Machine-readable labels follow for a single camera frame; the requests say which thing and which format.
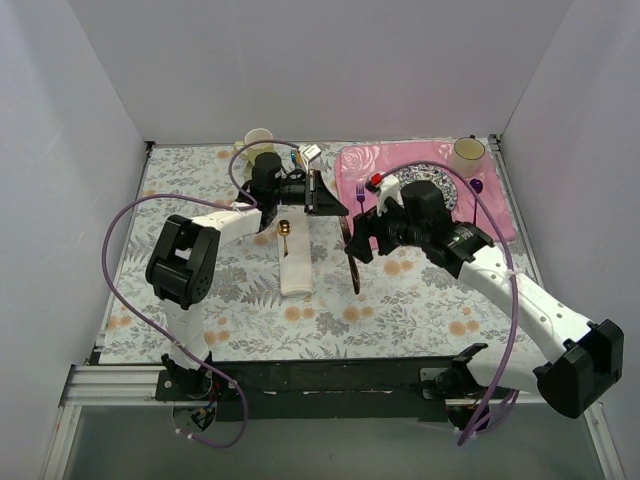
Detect purple spoon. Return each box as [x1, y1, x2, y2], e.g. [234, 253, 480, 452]
[469, 178, 484, 225]

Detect pink floral placemat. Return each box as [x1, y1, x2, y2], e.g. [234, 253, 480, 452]
[334, 140, 516, 241]

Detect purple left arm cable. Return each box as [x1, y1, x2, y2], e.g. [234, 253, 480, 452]
[100, 139, 304, 448]

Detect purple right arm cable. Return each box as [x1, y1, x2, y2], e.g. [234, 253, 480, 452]
[372, 159, 521, 446]

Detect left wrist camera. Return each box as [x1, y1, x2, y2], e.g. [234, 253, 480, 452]
[298, 144, 322, 163]

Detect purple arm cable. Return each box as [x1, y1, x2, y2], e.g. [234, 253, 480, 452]
[100, 139, 304, 448]
[372, 159, 521, 446]

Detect white cloth napkin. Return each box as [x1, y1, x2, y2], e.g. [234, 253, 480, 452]
[278, 213, 313, 297]

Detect yellow green mug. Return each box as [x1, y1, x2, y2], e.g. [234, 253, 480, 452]
[234, 128, 274, 165]

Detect cream enamel mug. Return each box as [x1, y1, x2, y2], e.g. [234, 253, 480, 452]
[448, 135, 486, 178]

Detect purple fork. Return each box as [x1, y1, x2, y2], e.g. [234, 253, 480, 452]
[355, 182, 366, 213]

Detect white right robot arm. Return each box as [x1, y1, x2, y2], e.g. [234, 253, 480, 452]
[345, 174, 624, 418]

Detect blue floral plate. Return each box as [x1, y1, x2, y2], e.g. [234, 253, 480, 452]
[394, 164, 458, 211]

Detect rose gold knife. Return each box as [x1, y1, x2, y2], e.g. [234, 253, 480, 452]
[339, 216, 360, 295]

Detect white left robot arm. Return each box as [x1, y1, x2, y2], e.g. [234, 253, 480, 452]
[145, 152, 349, 400]

